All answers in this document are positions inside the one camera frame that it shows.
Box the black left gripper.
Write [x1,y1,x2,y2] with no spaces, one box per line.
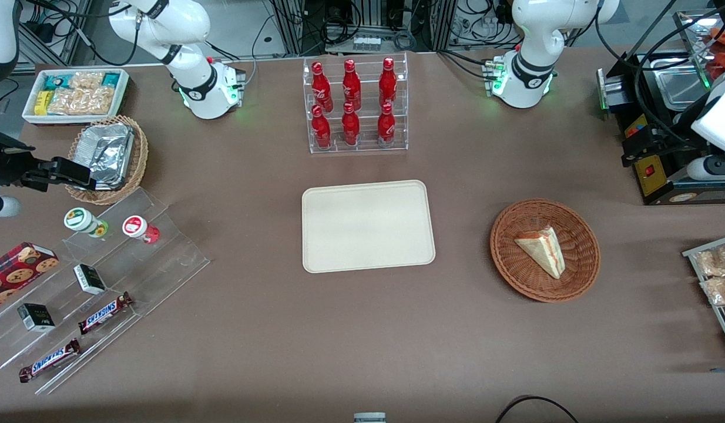
[621,110,711,169]

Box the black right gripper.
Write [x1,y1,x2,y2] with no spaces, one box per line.
[0,137,97,193]

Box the triangular sandwich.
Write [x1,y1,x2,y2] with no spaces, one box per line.
[513,226,567,280]

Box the light wicker basket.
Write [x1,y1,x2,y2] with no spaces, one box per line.
[64,115,149,206]

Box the round brown wicker basket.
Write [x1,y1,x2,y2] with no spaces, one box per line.
[490,199,602,303]

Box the beige rectangular serving tray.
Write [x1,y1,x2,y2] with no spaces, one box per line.
[301,180,437,274]

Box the black food warmer machine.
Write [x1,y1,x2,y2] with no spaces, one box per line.
[596,8,725,206]

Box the green lid yogurt cup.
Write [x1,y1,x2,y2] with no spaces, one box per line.
[63,207,109,238]

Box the silver foil container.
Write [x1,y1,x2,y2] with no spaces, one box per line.
[73,123,135,190]

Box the steel warmer pan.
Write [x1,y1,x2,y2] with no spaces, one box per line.
[655,66,716,113]

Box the white rectangular snack bin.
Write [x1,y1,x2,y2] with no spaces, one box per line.
[22,68,130,126]

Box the large clear cracker bag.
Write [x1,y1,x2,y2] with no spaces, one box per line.
[48,86,115,116]

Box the red lid yogurt cup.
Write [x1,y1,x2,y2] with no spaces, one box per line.
[122,215,161,245]

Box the red plaid cookie box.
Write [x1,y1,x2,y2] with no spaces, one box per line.
[0,241,61,313]

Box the small clear cracker bag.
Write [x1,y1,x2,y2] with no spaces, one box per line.
[69,71,105,92]

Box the small black box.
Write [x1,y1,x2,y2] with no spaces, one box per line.
[73,264,107,295]
[16,303,56,333]

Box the clear bag of pastry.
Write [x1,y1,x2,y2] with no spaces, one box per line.
[700,274,725,307]
[693,243,725,277]

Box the clear acrylic stepped display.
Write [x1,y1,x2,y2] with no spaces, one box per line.
[0,187,211,396]

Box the Snickers chocolate bar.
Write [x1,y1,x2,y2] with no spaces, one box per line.
[18,338,82,384]
[78,291,135,336]

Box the red cola bottle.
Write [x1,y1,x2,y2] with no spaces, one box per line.
[377,102,397,147]
[311,62,334,113]
[341,102,361,146]
[311,105,333,149]
[378,57,398,109]
[342,59,363,111]

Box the clear acrylic bottle rack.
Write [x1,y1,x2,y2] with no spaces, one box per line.
[303,52,409,155]

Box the grey wire rack tray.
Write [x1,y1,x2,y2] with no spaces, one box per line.
[682,233,725,360]

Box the black cable loop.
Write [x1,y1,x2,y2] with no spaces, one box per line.
[494,395,581,423]

